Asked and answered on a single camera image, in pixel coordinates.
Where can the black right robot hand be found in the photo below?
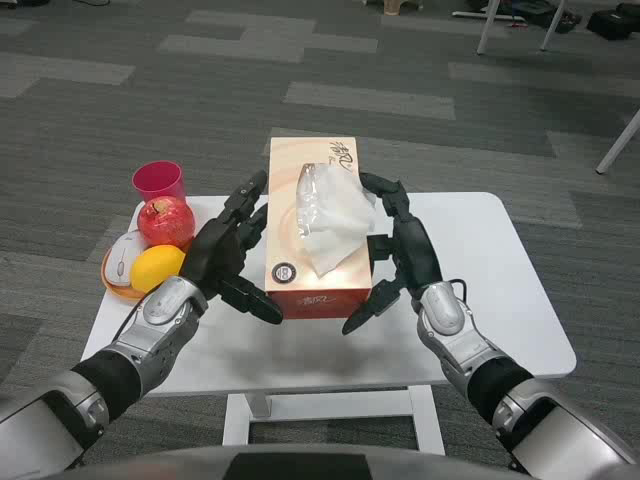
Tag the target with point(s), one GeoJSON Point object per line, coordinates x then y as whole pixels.
{"type": "Point", "coordinates": [417, 250]}

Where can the beige plastic stool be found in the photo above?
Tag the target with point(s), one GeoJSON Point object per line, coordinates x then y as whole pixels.
{"type": "Point", "coordinates": [400, 5]}

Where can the yellow lemon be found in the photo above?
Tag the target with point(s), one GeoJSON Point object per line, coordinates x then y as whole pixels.
{"type": "Point", "coordinates": [155, 267]}

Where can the white table base frame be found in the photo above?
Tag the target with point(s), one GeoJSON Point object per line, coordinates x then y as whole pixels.
{"type": "Point", "coordinates": [237, 420]}

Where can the black equipment case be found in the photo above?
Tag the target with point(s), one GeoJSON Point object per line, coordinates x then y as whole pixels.
{"type": "Point", "coordinates": [530, 10]}

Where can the orange tissue box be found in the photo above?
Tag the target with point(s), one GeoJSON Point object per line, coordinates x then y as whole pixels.
{"type": "Point", "coordinates": [285, 200]}

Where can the white desk leg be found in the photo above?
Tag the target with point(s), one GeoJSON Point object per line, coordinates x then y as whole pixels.
{"type": "Point", "coordinates": [617, 142]}
{"type": "Point", "coordinates": [552, 25]}
{"type": "Point", "coordinates": [487, 25]}

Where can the red apple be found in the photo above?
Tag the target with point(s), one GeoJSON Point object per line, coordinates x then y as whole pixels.
{"type": "Point", "coordinates": [165, 222]}

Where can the black bag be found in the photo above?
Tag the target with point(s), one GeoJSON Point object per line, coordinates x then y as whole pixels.
{"type": "Point", "coordinates": [612, 20]}

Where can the white desk foot bar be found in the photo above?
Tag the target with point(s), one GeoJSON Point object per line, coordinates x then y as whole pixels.
{"type": "Point", "coordinates": [475, 14]}

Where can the white tissue sheet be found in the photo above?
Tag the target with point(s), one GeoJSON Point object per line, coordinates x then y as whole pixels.
{"type": "Point", "coordinates": [335, 220]}

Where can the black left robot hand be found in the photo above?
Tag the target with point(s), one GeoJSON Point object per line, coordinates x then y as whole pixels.
{"type": "Point", "coordinates": [215, 250]}

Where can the silver robot chest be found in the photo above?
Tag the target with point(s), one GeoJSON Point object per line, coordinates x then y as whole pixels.
{"type": "Point", "coordinates": [320, 462]}

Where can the pink plastic cup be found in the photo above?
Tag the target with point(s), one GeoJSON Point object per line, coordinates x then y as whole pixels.
{"type": "Point", "coordinates": [157, 181]}

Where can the orange plate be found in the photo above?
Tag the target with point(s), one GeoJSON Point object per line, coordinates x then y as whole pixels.
{"type": "Point", "coordinates": [117, 291]}

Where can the white computer mouse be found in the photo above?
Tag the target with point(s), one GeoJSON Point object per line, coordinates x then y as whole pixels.
{"type": "Point", "coordinates": [120, 260]}

